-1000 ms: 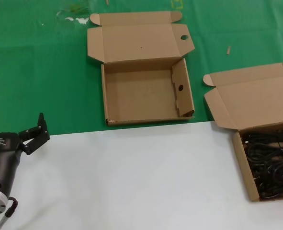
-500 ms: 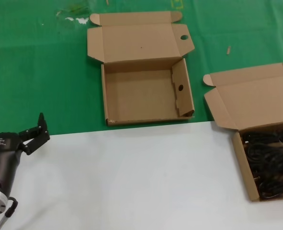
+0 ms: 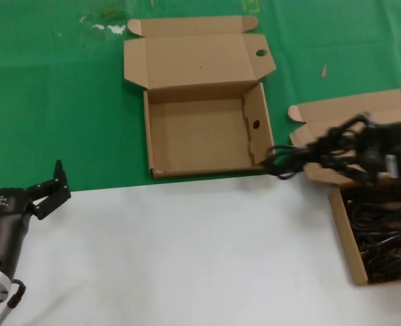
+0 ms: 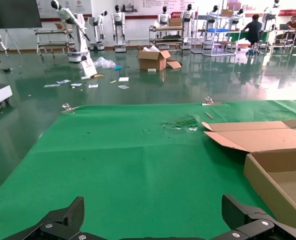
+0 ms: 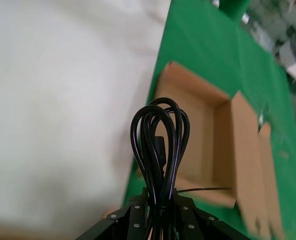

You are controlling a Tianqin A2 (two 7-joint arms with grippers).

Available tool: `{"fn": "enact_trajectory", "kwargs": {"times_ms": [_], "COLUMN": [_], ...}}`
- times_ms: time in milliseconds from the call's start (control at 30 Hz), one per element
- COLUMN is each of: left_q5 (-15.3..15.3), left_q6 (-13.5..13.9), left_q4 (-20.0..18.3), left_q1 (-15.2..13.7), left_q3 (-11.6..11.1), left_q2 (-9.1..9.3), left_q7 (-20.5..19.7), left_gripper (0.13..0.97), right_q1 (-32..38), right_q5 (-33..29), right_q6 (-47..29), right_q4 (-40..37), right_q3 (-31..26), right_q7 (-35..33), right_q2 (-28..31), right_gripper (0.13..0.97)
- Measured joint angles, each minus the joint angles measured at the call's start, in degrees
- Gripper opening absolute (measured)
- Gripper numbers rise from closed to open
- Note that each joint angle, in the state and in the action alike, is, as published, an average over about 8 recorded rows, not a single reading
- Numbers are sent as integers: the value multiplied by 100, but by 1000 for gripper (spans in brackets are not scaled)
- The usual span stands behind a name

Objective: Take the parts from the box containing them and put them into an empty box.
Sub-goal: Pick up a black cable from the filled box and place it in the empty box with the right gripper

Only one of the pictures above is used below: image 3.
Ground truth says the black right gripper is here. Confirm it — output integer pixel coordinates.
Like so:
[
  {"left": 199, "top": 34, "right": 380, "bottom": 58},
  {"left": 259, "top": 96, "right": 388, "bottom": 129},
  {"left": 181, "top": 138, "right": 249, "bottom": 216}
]
[{"left": 357, "top": 120, "right": 401, "bottom": 171}]

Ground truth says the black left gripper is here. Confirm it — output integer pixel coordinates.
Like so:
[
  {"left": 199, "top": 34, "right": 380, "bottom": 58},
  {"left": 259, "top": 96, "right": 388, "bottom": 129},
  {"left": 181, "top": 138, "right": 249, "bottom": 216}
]
[{"left": 0, "top": 159, "right": 73, "bottom": 274}]

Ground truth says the open cardboard box with hole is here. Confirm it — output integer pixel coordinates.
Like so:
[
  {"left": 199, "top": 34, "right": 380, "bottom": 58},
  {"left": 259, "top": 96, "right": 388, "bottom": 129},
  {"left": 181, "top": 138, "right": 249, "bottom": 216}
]
[{"left": 123, "top": 15, "right": 278, "bottom": 181}]

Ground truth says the green table cloth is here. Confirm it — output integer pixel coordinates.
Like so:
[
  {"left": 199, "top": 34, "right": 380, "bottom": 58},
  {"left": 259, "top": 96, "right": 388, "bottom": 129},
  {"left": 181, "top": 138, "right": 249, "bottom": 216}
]
[{"left": 0, "top": 0, "right": 401, "bottom": 193}]

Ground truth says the open cardboard box holding cables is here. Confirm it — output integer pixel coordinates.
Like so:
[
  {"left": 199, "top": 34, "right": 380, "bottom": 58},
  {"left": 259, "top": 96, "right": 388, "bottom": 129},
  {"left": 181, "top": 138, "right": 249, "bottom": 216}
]
[{"left": 287, "top": 88, "right": 401, "bottom": 287}]

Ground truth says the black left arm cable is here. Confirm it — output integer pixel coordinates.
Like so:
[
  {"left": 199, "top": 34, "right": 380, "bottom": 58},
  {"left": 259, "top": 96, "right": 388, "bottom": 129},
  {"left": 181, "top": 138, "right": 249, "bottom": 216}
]
[{"left": 0, "top": 278, "right": 27, "bottom": 326}]

